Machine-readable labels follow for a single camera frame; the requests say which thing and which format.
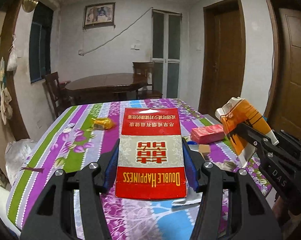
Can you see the glass panel door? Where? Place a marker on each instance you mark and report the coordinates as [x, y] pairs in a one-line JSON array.
[[166, 52]]

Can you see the brown wooden door middle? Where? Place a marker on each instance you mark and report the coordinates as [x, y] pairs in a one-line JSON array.
[[224, 58]]

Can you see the orange white paper carton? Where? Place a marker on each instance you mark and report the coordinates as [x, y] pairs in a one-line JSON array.
[[245, 128]]

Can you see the white plastic bag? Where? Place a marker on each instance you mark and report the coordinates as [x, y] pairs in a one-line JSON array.
[[16, 154]]

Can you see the red tissue pack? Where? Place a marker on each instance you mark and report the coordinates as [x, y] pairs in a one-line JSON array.
[[207, 134]]

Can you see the floral striped tablecloth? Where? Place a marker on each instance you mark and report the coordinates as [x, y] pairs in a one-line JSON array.
[[71, 143]]

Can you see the wooden chair behind table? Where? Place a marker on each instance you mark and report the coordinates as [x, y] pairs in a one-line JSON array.
[[146, 69]]

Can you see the hanging plastic bag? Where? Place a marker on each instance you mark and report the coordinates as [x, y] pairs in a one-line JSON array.
[[12, 58]]

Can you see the round brass wall clock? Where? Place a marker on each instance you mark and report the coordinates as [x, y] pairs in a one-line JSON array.
[[29, 5]]

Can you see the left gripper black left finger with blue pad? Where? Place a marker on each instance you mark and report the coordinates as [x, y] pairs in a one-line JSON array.
[[52, 215]]

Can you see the wooden chair at left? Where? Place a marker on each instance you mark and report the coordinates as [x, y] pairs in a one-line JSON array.
[[57, 91]]

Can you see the dark wooden dining table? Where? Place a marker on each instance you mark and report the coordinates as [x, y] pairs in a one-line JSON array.
[[104, 88]]

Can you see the brown wooden door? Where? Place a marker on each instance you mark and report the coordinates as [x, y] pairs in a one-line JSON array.
[[224, 58], [283, 109]]

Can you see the framed wall picture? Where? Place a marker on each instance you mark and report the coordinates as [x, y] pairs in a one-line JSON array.
[[99, 15]]

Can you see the dark window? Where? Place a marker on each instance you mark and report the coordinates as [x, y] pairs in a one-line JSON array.
[[39, 43]]

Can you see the yellow snack wrapper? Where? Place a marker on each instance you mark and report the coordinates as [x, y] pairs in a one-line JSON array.
[[102, 123]]

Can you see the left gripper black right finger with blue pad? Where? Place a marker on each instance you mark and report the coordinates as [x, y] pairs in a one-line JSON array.
[[249, 215]]

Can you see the blue bottle cap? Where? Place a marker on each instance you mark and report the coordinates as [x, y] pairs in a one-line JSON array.
[[192, 143]]

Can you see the brown wooden door right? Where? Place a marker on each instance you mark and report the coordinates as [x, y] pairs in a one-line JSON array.
[[283, 109]]

